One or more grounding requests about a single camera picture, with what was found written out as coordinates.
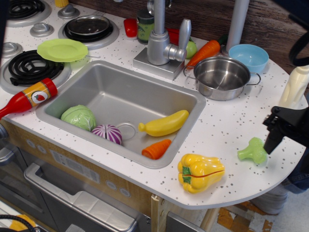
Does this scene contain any purple toy onion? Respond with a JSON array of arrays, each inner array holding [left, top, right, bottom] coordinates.
[[91, 124, 122, 145]]

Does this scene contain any orange carrot piece in sink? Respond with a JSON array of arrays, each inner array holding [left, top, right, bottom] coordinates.
[[141, 139, 171, 160]]

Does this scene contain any yellow toy banana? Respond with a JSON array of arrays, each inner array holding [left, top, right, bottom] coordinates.
[[138, 110, 189, 137]]

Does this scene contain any grey vertical pole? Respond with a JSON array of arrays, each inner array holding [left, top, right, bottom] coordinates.
[[222, 0, 250, 56]]

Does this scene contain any steel pot lid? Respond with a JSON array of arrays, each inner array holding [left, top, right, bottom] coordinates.
[[66, 15, 111, 35]]

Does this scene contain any light green plastic plate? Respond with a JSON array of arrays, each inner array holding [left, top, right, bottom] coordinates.
[[37, 39, 88, 62]]

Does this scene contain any green toy pear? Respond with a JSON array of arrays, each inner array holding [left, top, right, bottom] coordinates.
[[186, 41, 197, 58]]

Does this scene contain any silver oven door handle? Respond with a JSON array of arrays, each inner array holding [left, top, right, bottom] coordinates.
[[24, 163, 138, 232]]

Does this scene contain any yellow toy bell pepper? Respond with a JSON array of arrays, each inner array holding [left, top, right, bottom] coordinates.
[[178, 154, 225, 193]]

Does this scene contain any grey stove knob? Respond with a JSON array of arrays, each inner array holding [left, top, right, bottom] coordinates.
[[57, 3, 80, 19], [2, 42, 23, 58], [29, 22, 54, 38]]

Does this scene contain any green toy broccoli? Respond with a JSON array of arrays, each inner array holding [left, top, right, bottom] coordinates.
[[237, 137, 267, 164]]

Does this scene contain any green toy cabbage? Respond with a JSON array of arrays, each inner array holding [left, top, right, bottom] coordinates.
[[60, 105, 97, 131]]

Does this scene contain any cream plastic bottle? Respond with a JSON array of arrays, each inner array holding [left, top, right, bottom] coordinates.
[[279, 65, 309, 109]]

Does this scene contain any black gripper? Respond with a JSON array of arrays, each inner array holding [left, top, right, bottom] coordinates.
[[263, 106, 309, 154]]

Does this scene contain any red toy pepper piece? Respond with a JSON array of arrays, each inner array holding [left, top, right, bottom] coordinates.
[[124, 18, 138, 40]]

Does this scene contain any yellow object bottom left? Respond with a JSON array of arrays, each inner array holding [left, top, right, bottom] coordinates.
[[9, 215, 36, 231]]

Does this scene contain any whole orange toy carrot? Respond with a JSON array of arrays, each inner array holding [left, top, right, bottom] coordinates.
[[186, 40, 221, 66]]

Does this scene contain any green toy can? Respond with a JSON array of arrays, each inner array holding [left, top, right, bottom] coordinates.
[[137, 8, 154, 44]]

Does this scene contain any black stove coil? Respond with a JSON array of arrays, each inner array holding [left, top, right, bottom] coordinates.
[[8, 0, 45, 20], [8, 50, 64, 86]]

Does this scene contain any black front stove coil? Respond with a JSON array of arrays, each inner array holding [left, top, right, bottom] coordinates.
[[8, 50, 64, 86]]

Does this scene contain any stainless steel pot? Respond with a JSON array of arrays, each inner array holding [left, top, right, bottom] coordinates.
[[183, 57, 261, 101]]

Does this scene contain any silver toy faucet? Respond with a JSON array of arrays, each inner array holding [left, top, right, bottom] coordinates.
[[133, 0, 192, 80]]

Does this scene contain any yellow toy corn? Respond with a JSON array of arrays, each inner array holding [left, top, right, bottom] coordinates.
[[55, 0, 69, 8]]

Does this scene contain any black rear stove coil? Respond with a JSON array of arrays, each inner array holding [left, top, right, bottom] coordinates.
[[8, 0, 45, 20]]

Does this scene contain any light blue plastic bowl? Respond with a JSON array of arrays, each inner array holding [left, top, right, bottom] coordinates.
[[228, 44, 269, 73]]

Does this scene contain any silver toy sink basin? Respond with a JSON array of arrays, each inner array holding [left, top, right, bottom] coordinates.
[[36, 61, 206, 169]]

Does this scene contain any red toy ketchup bottle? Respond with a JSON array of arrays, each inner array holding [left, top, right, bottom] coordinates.
[[0, 78, 58, 118]]

